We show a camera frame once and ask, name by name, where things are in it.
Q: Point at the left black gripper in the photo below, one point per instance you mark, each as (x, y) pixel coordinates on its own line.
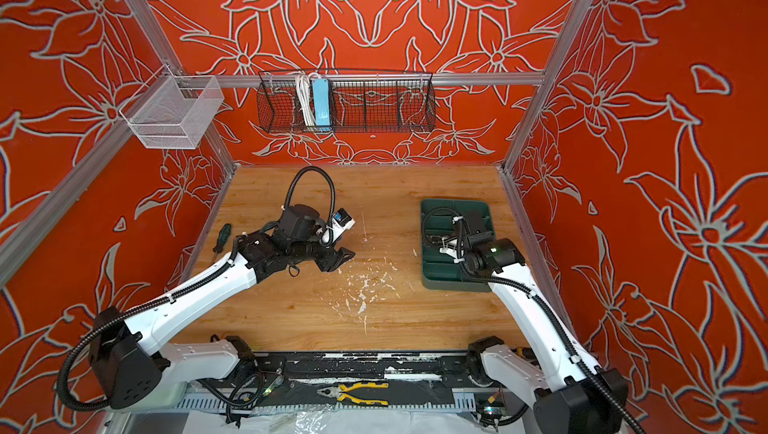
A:
(342, 254)

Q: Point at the green divided organizer tray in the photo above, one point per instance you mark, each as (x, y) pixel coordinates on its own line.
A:
(438, 230)

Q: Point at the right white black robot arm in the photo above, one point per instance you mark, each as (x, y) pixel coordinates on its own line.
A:
(563, 388)

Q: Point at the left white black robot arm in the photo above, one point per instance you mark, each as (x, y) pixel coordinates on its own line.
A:
(128, 361)

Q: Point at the light blue box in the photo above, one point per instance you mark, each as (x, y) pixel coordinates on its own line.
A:
(321, 99)

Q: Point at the pale green pad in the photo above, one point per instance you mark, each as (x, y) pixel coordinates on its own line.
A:
(162, 397)

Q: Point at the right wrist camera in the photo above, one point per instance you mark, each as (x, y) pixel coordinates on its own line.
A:
(450, 247)

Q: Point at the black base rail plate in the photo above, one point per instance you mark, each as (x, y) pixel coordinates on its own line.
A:
(450, 368)

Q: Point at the green handled screwdriver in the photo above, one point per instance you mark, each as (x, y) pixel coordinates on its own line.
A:
(222, 238)

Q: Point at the yellow handled pliers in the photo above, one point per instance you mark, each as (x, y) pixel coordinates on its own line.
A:
(348, 393)

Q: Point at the black wire wall basket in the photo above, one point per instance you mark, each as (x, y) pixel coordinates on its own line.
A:
(360, 101)

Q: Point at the white mesh wall basket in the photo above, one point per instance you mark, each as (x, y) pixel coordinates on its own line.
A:
(168, 115)

